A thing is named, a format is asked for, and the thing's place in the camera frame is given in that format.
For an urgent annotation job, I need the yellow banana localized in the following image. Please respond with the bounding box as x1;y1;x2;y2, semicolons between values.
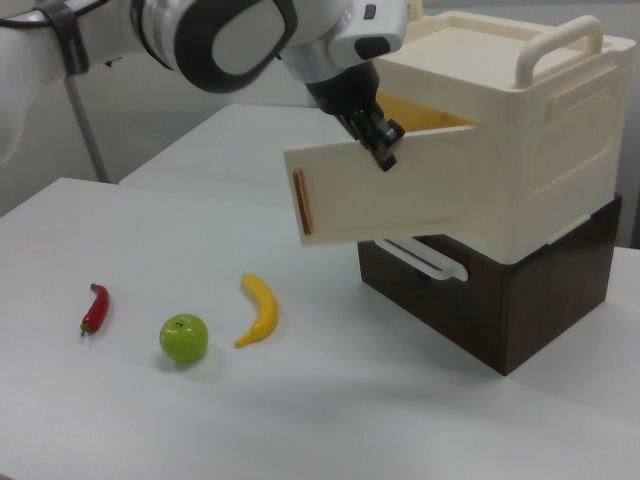
234;272;280;350

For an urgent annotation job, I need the cream plastic cabinet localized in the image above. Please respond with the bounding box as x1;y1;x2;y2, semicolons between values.
372;0;639;266

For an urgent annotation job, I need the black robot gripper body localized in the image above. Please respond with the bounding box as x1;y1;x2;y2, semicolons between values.
303;61;385;120

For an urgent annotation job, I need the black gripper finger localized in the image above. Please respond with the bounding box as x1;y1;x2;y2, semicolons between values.
341;109;377;152
370;115;407;173

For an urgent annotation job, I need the dark brown wooden box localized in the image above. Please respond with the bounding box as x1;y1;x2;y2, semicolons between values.
356;194;624;377

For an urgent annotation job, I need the grey metal pole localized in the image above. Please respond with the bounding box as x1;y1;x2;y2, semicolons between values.
63;74;112;185

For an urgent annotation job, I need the green apple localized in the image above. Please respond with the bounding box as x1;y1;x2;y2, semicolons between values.
158;313;210;365

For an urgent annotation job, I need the red chili pepper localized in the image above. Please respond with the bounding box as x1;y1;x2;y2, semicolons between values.
79;282;112;338

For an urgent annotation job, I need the copper strip on door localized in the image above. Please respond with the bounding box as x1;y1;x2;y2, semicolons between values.
291;168;315;236

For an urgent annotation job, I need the cream cabinet carry handle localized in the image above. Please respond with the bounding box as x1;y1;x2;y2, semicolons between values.
514;14;605;92

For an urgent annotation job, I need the black velcro strap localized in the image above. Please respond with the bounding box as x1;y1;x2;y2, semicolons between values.
48;1;92;77

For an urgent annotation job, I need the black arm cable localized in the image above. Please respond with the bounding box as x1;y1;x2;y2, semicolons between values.
0;9;55;30

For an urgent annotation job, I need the white drawer handle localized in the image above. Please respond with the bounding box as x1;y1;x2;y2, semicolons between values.
373;237;470;284

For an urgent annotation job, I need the cream cabinet door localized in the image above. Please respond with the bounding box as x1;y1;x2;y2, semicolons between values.
282;123;489;249

